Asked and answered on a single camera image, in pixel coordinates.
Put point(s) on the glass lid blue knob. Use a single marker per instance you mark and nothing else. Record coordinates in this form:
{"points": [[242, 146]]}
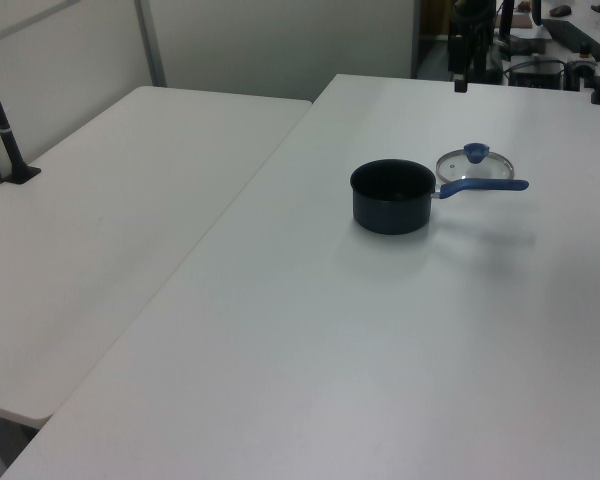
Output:
{"points": [[476, 151]]}

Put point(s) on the dark computer mouse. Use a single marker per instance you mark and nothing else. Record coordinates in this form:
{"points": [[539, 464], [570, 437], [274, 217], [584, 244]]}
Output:
{"points": [[561, 10]]}

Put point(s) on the white side table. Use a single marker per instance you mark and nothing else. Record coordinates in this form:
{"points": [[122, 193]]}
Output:
{"points": [[105, 225]]}

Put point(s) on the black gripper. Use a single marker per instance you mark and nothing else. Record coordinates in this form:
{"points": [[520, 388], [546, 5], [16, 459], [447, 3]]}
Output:
{"points": [[472, 17]]}

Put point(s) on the grey metal partition post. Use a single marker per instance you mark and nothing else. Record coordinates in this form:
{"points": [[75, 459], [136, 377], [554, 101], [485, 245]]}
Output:
{"points": [[152, 45]]}

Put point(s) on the black electronics box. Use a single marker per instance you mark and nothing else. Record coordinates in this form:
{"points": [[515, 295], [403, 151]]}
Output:
{"points": [[537, 75]]}

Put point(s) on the black pole white band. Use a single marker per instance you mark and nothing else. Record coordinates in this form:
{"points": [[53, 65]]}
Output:
{"points": [[10, 150]]}

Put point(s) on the black keyboard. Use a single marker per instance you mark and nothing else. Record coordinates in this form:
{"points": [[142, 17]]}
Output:
{"points": [[575, 35]]}

